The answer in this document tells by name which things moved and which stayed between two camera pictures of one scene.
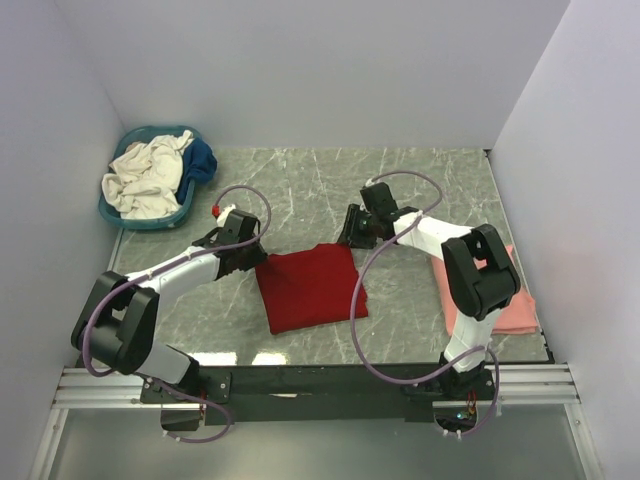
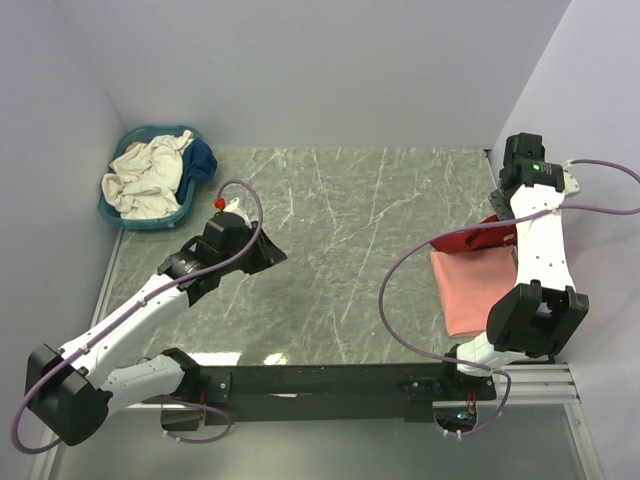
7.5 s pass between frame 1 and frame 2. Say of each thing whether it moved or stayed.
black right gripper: moved
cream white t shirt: stayed
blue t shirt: stayed
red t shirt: moved
